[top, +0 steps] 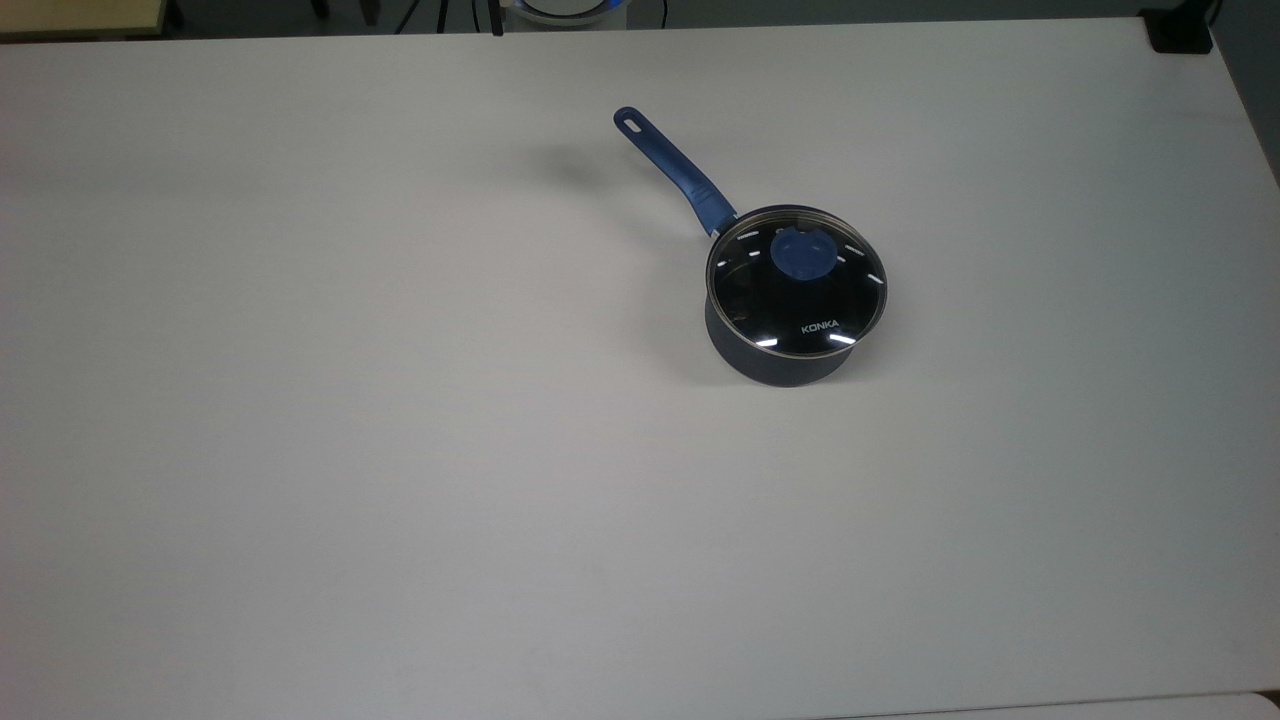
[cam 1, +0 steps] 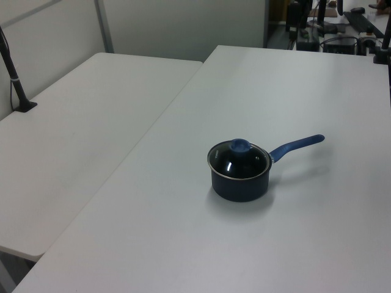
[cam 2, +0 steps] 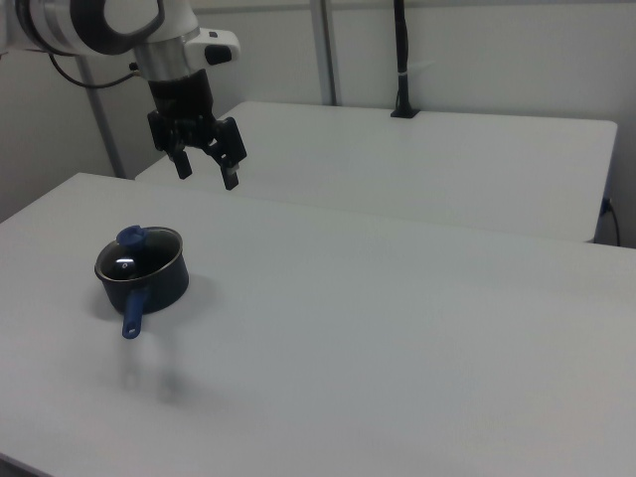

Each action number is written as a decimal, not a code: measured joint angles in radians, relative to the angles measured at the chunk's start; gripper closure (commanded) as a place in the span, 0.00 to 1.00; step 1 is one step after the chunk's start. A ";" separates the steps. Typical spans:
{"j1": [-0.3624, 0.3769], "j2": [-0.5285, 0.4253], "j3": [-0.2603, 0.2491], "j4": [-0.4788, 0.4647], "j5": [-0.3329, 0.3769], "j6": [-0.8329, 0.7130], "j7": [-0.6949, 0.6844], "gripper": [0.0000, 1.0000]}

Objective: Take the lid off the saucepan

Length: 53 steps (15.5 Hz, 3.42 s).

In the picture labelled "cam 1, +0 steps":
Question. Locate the dark blue saucepan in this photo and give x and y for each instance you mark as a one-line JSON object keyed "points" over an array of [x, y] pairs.
{"points": [[238, 187]]}

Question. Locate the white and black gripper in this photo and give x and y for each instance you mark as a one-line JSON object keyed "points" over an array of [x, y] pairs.
{"points": [[294, 15]]}

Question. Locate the black computer mouse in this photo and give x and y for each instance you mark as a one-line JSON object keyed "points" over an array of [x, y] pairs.
{"points": [[357, 10]]}

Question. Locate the black camera pole with clamp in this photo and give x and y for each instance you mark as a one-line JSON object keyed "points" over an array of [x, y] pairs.
{"points": [[15, 82], [383, 49]]}

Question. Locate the black computer keyboard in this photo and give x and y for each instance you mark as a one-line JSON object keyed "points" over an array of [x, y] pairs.
{"points": [[363, 23]]}

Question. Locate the black electronics box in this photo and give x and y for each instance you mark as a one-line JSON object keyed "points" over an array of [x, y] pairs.
{"points": [[340, 45]]}

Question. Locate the glass lid with blue knob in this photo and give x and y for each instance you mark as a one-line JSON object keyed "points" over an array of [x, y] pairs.
{"points": [[236, 161]]}

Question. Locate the black monitor stand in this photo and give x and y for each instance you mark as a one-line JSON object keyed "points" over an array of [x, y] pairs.
{"points": [[323, 18]]}

